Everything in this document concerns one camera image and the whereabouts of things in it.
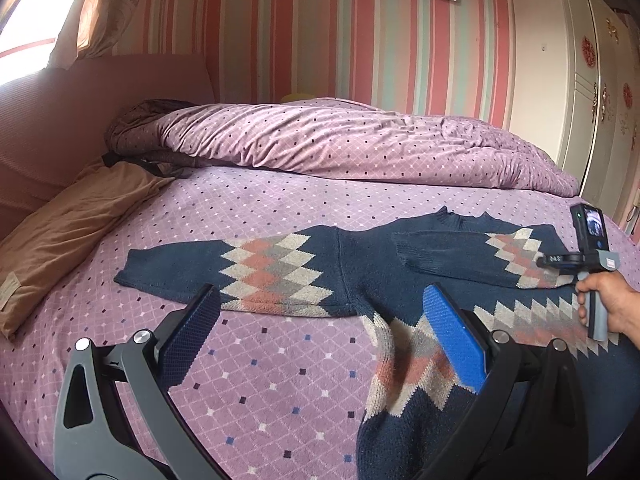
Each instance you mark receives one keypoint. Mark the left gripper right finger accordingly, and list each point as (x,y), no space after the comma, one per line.
(528,417)

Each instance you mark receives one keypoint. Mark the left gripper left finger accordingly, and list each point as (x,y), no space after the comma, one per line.
(115,418)

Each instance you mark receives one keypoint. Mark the navy argyle knit sweater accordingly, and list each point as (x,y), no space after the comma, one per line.
(484,265)

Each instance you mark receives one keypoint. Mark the right hand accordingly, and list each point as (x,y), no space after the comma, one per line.
(618,297)

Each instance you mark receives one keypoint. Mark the purple diamond-pattern bedsheet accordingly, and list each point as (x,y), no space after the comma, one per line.
(270,397)

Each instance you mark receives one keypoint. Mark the tan brown pillow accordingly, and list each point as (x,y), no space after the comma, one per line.
(57,237)

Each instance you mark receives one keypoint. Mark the white wardrobe with decals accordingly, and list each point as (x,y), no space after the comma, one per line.
(576,96)

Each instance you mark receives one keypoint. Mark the dark brown blanket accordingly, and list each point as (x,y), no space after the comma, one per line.
(134,137)

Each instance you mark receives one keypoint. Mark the pink padded headboard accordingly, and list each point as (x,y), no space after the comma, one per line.
(53,122)

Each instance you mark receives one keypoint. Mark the beige curtain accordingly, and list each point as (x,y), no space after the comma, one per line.
(91,29)

